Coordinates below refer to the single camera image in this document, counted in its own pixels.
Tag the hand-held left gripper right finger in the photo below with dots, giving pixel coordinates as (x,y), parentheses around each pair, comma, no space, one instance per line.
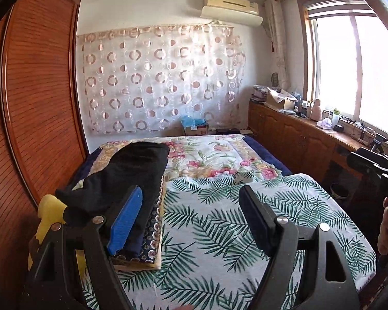
(255,219)

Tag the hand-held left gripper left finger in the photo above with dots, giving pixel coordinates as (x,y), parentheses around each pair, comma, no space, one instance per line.
(126,222)

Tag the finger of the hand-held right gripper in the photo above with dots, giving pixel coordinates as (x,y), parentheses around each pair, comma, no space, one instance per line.
(375,153)
(359,163)

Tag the black printed t-shirt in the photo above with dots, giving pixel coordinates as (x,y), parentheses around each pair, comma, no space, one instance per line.
(123,174)

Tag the navy beaded trim garment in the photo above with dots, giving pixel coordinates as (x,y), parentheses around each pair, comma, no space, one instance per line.
(145,239)

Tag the palm leaf print sheet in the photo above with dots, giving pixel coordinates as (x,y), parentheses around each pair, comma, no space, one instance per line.
(229,216)

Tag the small black box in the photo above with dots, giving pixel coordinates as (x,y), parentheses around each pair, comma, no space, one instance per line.
(338,128)

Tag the white bottle green cap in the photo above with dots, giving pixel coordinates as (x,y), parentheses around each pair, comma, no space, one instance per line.
(335,119)

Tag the white plastic bag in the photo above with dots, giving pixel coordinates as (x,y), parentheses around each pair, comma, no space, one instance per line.
(325,125)

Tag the navy blue blanket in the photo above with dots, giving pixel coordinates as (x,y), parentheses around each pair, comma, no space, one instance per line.
(268,155)

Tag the pink jug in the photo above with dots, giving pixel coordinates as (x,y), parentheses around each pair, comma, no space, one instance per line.
(317,111)

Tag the long wooden cabinet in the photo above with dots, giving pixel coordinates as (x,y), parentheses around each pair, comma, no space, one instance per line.
(294,135)

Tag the yellow garment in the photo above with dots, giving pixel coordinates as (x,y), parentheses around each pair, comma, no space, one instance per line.
(50,211)

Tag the wooden framed window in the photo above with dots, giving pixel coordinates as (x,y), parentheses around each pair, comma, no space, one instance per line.
(342,71)

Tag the open cardboard box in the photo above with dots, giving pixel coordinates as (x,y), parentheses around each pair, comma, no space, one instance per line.
(278,100)

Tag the cardboard box with blue bag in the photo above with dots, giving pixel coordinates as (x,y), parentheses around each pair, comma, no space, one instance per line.
(194,127)

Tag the dark oval ornament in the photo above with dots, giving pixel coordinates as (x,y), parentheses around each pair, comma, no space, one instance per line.
(275,80)

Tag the patterned storage box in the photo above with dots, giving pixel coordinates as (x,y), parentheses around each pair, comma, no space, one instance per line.
(259,93)

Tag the circle patterned sheer curtain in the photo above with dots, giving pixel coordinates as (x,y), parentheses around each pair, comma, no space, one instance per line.
(161,80)

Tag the white patterned window curtain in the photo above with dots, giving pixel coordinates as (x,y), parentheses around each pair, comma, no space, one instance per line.
(278,38)

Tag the wooden slatted wardrobe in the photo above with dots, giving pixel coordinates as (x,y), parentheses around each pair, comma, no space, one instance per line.
(35,103)

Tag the cream wall air conditioner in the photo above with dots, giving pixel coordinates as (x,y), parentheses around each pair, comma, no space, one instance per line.
(229,3)

